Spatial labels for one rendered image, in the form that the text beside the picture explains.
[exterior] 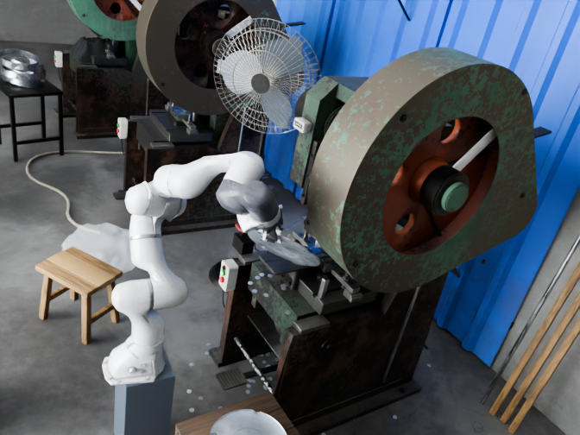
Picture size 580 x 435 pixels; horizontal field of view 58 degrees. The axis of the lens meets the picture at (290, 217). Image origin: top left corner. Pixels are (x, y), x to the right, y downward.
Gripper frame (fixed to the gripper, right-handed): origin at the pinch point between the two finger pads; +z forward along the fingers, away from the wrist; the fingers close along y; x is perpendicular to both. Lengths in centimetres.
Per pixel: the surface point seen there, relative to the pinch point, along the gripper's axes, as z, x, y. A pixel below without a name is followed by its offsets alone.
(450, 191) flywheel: -15, -49, 29
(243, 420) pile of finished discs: 35, -7, -62
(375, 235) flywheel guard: -13.0, -32.4, 7.8
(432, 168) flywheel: -14, -42, 35
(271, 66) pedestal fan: 43, 50, 90
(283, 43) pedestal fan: 33, 45, 98
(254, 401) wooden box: 43, -7, -55
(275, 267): 33.0, 4.4, -4.8
